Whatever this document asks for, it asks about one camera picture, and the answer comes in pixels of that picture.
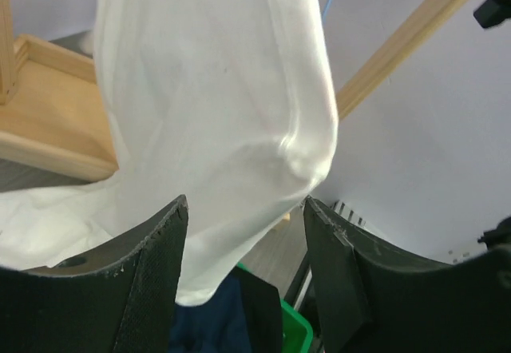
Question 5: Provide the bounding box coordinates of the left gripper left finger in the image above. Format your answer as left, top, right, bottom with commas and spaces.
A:
1, 196, 188, 352

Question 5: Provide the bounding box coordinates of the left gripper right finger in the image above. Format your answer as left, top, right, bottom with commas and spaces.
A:
303, 198, 510, 352

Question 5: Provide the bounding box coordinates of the navy blue t-shirt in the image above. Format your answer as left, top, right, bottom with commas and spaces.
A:
168, 276, 252, 353

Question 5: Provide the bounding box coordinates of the white t-shirt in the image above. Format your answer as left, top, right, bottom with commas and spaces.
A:
1, 0, 339, 306

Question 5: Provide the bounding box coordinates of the black flower print t-shirt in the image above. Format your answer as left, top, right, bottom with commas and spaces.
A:
232, 266, 283, 353

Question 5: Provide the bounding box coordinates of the green plastic tray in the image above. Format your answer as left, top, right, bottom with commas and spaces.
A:
237, 264, 313, 352

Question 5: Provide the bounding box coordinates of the wooden clothes rack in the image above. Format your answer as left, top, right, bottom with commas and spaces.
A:
1, 0, 467, 186

